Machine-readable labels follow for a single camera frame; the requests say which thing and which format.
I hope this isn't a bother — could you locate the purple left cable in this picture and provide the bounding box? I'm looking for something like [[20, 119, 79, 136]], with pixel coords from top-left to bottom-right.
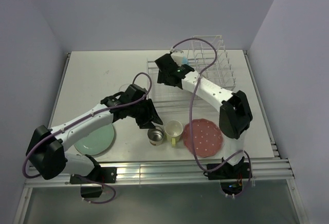
[[22, 72, 152, 179]]

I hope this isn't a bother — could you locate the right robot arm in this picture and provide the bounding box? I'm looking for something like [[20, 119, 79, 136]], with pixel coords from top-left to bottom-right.
[[155, 53, 253, 178]]

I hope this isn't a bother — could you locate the pink dotted plate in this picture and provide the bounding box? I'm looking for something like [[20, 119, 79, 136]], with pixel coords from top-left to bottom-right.
[[192, 119, 224, 158]]

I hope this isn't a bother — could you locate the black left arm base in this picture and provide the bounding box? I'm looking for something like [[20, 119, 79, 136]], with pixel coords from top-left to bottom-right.
[[69, 166, 118, 199]]

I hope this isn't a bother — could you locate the clear drinking glass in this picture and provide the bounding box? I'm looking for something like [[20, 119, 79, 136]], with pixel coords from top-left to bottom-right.
[[119, 84, 130, 92]]

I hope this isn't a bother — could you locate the blue ceramic mug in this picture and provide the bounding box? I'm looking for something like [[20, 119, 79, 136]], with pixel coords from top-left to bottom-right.
[[180, 57, 190, 66]]

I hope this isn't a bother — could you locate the yellow ceramic mug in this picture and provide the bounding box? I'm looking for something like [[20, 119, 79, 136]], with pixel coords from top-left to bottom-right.
[[164, 120, 184, 147]]

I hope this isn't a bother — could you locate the green ceramic plate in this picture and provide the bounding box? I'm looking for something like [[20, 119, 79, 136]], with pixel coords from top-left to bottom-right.
[[74, 124, 115, 156]]

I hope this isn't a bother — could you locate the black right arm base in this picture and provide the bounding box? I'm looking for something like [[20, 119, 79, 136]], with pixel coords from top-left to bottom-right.
[[203, 162, 252, 180]]

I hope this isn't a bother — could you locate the white wire dish rack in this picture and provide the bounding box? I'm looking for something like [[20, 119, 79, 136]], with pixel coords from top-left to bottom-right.
[[147, 35, 236, 109]]

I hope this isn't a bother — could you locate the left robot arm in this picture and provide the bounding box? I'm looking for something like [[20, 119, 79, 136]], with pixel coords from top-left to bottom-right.
[[25, 84, 163, 182]]

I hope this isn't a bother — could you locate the metal tin cup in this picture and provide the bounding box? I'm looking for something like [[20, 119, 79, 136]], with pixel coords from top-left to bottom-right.
[[147, 126, 164, 146]]

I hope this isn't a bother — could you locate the aluminium frame rail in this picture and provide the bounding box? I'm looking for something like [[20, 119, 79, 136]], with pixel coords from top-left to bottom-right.
[[25, 157, 295, 188]]

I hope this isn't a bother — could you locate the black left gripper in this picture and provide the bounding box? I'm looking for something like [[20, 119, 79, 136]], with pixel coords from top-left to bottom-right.
[[127, 99, 162, 129]]

